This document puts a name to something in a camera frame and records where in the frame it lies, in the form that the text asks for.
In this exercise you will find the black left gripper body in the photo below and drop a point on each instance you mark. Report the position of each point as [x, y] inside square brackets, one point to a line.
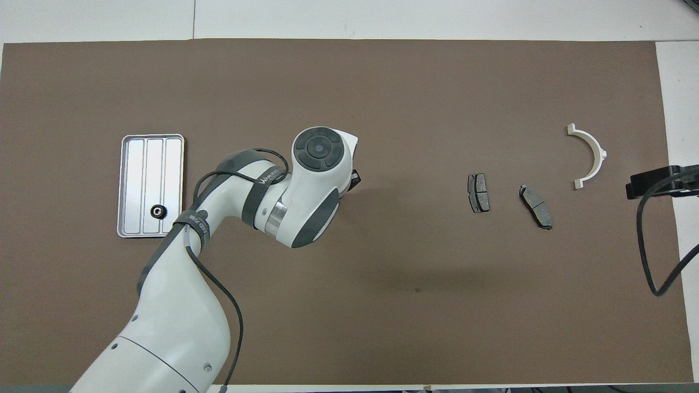
[355, 180]

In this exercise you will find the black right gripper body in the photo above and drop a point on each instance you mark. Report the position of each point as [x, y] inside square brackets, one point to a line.
[689, 180]

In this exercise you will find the large black bearing gear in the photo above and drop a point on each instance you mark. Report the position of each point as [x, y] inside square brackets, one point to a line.
[158, 211]

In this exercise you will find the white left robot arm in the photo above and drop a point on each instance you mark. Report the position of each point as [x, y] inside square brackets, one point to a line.
[175, 327]

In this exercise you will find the silver metal tray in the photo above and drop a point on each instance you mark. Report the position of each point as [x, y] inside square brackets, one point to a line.
[136, 180]

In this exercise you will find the long dark grey brake pad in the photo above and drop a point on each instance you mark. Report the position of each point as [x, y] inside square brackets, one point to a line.
[536, 206]

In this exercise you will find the rectangular dark grey brake pad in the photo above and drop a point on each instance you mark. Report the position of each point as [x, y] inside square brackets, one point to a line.
[479, 194]

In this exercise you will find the brown table mat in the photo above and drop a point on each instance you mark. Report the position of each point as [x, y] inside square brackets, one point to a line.
[382, 327]

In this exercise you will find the white semicircular plastic bracket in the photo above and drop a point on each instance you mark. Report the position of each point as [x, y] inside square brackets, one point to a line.
[596, 148]

